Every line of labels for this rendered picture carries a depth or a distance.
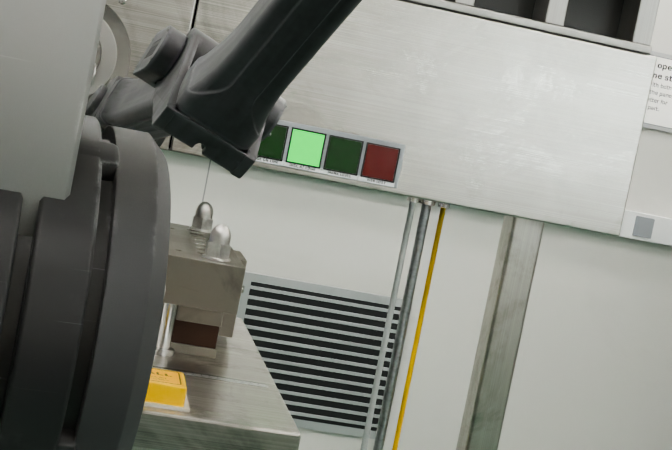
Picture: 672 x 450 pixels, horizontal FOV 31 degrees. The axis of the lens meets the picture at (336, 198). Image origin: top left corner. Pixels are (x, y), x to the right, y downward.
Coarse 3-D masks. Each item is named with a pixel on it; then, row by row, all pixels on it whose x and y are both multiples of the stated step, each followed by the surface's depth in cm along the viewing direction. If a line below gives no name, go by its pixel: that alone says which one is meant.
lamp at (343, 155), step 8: (336, 144) 186; (344, 144) 186; (352, 144) 186; (360, 144) 187; (328, 152) 186; (336, 152) 186; (344, 152) 186; (352, 152) 186; (328, 160) 186; (336, 160) 186; (344, 160) 186; (352, 160) 187; (328, 168) 186; (336, 168) 186; (344, 168) 186; (352, 168) 187
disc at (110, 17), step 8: (104, 16) 147; (112, 16) 147; (112, 24) 147; (120, 24) 147; (120, 32) 147; (120, 40) 147; (128, 40) 148; (120, 48) 147; (128, 48) 148; (120, 56) 147; (128, 56) 148; (120, 64) 148; (128, 64) 148; (120, 72) 148; (88, 96) 147
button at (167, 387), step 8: (152, 368) 131; (152, 376) 128; (160, 376) 128; (168, 376) 129; (176, 376) 130; (152, 384) 125; (160, 384) 125; (168, 384) 126; (176, 384) 126; (184, 384) 127; (152, 392) 125; (160, 392) 125; (168, 392) 125; (176, 392) 126; (184, 392) 126; (152, 400) 125; (160, 400) 125; (168, 400) 126; (176, 400) 126; (184, 400) 126
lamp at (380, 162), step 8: (368, 144) 187; (368, 152) 187; (376, 152) 187; (384, 152) 187; (392, 152) 188; (368, 160) 187; (376, 160) 187; (384, 160) 187; (392, 160) 188; (368, 168) 187; (376, 168) 187; (384, 168) 188; (392, 168) 188; (368, 176) 187; (376, 176) 187; (384, 176) 188; (392, 176) 188
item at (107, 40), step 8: (104, 24) 146; (104, 32) 146; (112, 32) 147; (104, 40) 147; (112, 40) 147; (104, 48) 147; (112, 48) 147; (104, 56) 147; (112, 56) 147; (104, 64) 147; (112, 64) 147; (96, 72) 147; (104, 72) 147; (112, 72) 147; (96, 80) 147; (104, 80) 147; (96, 88) 147
